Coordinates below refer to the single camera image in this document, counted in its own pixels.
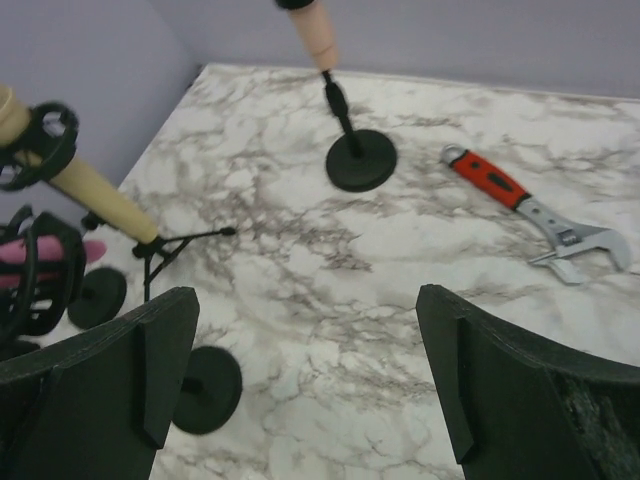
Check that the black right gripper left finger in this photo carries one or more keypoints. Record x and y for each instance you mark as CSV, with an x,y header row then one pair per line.
x,y
98,405

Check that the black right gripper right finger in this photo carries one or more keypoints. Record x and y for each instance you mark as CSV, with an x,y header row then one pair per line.
x,y
518,405

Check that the black clip round-base stand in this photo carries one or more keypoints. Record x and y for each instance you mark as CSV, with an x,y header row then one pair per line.
x,y
210,391

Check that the black shock-mount round-base stand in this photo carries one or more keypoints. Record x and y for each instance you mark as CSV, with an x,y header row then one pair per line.
x,y
49,290

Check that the pink microphone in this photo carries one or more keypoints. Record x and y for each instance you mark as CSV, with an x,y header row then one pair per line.
x,y
49,249

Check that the beige microphone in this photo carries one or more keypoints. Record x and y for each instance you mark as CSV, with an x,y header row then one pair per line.
x,y
90,185

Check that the tall black round-base stand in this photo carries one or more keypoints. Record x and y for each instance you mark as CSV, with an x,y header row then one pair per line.
x,y
360,160

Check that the peach microphone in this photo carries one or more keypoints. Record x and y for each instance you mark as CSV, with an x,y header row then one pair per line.
x,y
313,25

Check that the red handled adjustable wrench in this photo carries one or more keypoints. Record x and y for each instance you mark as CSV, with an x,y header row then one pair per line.
x,y
566,238

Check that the black tripod shock-mount stand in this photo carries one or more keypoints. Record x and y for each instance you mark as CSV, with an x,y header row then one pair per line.
x,y
55,145

